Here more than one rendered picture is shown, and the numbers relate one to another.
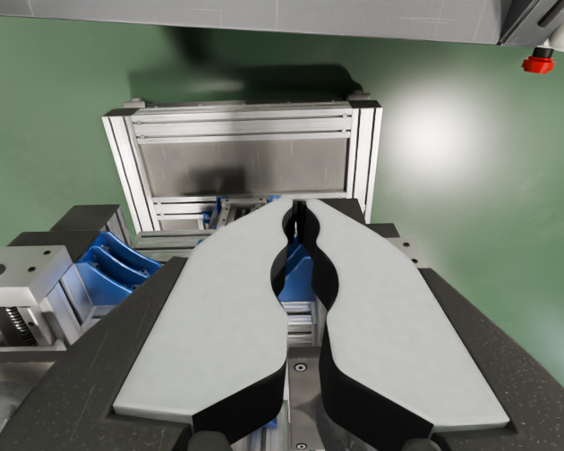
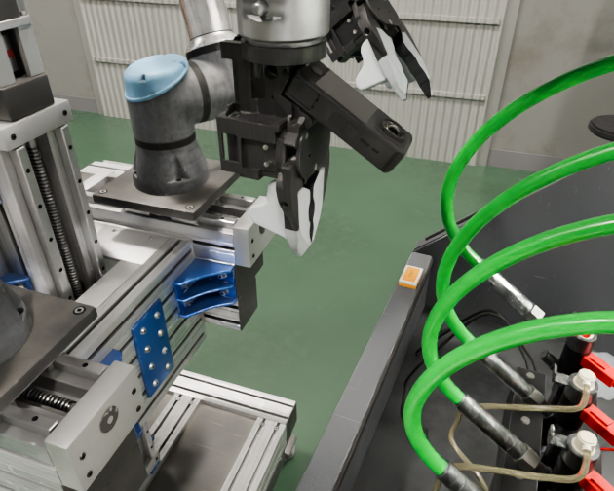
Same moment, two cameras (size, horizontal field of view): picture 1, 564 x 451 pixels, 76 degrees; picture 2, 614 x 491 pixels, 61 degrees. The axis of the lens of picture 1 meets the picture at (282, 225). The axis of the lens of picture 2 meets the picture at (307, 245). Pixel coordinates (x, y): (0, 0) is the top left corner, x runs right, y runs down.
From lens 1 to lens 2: 47 cm
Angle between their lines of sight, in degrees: 50
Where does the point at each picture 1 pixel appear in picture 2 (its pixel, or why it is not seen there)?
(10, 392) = (195, 182)
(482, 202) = not seen: outside the picture
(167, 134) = (252, 447)
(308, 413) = not seen: hidden behind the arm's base
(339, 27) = (321, 450)
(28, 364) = (205, 199)
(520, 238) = not seen: outside the picture
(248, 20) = (345, 400)
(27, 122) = (314, 358)
